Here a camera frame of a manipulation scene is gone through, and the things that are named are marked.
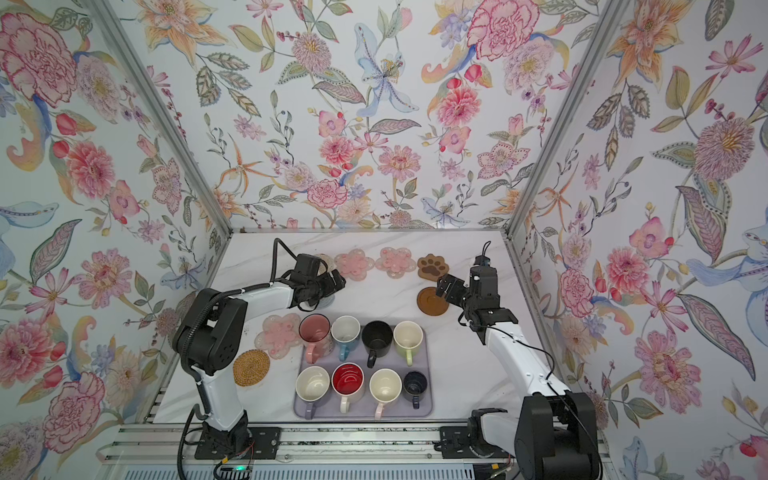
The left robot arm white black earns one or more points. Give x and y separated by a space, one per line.
208 338

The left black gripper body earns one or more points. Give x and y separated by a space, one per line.
314 288

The round woven cork coaster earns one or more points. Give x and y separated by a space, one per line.
251 367

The round wooden coaster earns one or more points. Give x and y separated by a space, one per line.
430 303

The cream mug pink handle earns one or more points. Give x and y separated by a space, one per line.
385 387

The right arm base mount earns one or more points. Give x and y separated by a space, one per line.
467 441

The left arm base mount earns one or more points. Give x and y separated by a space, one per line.
241 441

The brown paw print coaster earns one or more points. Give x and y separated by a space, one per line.
432 267

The white mug green handle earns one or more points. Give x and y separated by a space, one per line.
408 338

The pink flower coaster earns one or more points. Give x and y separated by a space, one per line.
395 262
354 265
279 335

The white mug grey handle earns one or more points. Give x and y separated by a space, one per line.
311 387

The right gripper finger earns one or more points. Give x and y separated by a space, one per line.
452 289
480 262

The round beige patterned coaster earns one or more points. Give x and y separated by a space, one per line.
329 262

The white mug blue handle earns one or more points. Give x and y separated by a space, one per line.
346 332

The black mug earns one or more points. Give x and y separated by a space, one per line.
377 337

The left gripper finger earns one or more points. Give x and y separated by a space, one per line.
331 282
309 306

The aluminium front rail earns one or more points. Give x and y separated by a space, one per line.
301 442

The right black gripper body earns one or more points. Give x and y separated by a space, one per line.
471 306

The red interior white mug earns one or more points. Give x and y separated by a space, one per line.
348 382

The small dark navy mug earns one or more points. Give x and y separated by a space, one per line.
415 385

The grey rectangular tray mat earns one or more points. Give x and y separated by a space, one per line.
364 409

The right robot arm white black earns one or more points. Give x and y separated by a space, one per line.
554 433

